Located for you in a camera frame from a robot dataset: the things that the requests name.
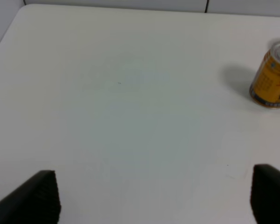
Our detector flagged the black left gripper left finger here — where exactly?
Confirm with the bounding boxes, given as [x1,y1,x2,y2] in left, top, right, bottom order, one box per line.
[0,170,61,224]

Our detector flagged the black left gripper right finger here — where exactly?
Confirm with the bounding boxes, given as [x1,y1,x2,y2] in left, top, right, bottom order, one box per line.
[250,164,280,224]

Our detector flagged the gold Red Bull can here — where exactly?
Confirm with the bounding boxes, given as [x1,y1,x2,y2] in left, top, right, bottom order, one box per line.
[249,41,280,109]

